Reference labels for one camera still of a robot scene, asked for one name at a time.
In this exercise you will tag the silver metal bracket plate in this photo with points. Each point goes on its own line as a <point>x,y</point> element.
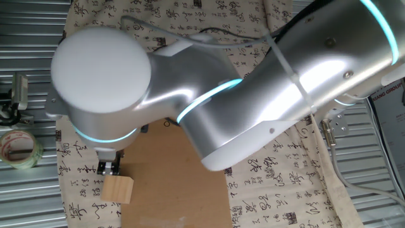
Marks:
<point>340,125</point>

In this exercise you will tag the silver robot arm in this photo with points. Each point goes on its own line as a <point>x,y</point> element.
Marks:
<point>221,111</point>

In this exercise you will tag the white calligraphy print cloth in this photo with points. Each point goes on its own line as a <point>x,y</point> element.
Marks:
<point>190,12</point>

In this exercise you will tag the white zip tie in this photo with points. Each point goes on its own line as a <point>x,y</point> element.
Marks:
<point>284,66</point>

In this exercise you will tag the silver finned camera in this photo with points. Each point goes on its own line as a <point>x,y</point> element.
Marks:
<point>19,90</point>

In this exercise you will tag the dark printed poster board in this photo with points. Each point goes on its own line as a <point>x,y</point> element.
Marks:
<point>389,126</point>

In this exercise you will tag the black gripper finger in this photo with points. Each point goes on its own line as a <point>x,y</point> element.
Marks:
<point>108,169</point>

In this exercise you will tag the brown cardboard sheet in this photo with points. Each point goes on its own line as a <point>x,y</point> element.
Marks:
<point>167,190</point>

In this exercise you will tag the light wooden block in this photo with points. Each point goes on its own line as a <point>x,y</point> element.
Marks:
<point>117,190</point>

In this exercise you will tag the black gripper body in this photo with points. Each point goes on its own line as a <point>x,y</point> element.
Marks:
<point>109,156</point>

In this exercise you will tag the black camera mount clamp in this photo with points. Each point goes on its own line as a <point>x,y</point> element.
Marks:
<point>8,118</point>

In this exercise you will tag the clear packing tape roll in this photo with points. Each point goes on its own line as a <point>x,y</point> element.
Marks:
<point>35,155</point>

